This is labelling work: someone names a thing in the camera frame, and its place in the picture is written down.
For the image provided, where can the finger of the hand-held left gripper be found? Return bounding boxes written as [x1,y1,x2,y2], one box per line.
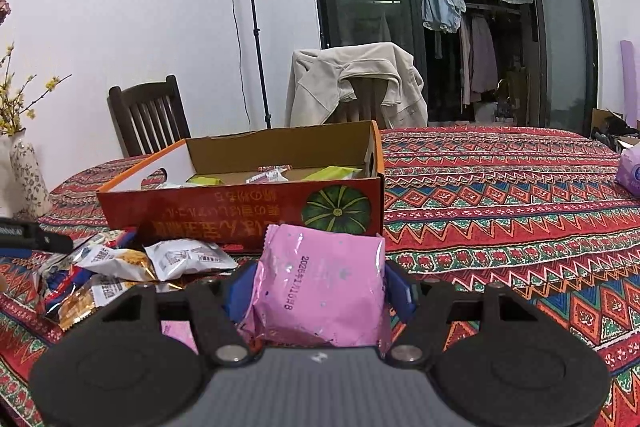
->
[0,218,75,258]

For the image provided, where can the red orange cardboard box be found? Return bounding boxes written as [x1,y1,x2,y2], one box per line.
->
[96,120,386,253]

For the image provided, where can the purple tissue pack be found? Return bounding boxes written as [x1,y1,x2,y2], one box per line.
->
[615,142,640,198]

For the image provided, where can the yellow flower branches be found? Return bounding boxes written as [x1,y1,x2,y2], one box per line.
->
[0,41,73,138]

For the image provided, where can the floral ceramic vase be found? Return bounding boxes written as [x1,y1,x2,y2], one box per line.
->
[9,129,53,218]

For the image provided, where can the brown wooden chair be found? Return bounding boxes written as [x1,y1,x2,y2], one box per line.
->
[327,77,396,128]

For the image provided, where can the brown open cardboard box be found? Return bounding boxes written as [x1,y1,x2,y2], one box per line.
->
[590,108,640,152]

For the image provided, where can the beige jacket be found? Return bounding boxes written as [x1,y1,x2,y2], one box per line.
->
[284,42,428,130]

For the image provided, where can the mauve hanging clothing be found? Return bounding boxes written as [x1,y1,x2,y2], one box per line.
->
[459,14,499,105]

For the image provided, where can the pink white snack packet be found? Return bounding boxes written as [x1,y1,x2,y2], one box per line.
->
[244,163,295,184]

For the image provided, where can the silver foil snack packet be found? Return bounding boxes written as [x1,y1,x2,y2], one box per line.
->
[37,234,98,278]

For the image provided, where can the white orange snack packet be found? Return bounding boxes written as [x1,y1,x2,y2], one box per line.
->
[144,239,240,282]
[75,246,157,283]

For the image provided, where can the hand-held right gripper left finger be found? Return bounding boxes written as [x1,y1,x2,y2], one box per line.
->
[92,267,261,368]

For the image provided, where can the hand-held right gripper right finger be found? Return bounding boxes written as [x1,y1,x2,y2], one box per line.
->
[382,259,538,368]

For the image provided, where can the dark wooden chair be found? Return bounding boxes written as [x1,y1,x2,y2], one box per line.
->
[107,75,192,158]

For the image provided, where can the red blue snack packet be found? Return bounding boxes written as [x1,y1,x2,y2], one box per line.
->
[106,228,140,252]
[42,264,96,314]

